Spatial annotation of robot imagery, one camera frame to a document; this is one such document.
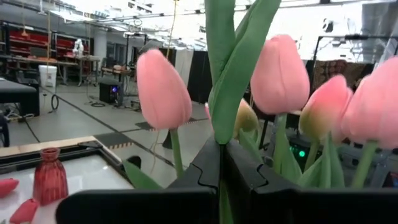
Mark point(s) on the black curtain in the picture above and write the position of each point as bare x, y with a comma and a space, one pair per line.
200, 77

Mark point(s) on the hazard-striped black floor mat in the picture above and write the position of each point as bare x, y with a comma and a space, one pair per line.
115, 139

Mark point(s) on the dark red patterned fabric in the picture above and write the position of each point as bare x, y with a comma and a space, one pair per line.
334, 70

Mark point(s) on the white plastic bucket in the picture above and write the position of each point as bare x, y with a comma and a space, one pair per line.
48, 76

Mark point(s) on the black table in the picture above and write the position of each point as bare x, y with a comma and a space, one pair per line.
18, 93

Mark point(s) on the black stand base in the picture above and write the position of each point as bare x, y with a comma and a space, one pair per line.
168, 143

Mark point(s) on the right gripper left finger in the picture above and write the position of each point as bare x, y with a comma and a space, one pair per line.
210, 174

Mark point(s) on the red ribbed glass vase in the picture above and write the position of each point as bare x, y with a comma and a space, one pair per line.
49, 180

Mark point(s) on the long wooden workbench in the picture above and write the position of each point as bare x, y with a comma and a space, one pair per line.
66, 63

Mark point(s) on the black computer tower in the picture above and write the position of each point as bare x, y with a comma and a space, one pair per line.
109, 93

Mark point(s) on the red storage shelf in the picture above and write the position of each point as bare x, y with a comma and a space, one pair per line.
28, 39
65, 43

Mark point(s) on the black metal stand frame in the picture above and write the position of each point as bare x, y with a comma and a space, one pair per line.
357, 37

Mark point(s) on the white building column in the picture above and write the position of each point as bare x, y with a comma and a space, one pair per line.
100, 43

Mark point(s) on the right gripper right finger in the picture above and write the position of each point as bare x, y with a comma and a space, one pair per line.
239, 174

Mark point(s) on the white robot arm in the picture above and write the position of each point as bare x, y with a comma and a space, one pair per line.
77, 48

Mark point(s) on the black device with green light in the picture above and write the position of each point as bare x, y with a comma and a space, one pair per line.
295, 146

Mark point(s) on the red artificial tulip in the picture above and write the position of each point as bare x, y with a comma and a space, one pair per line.
25, 211
7, 186

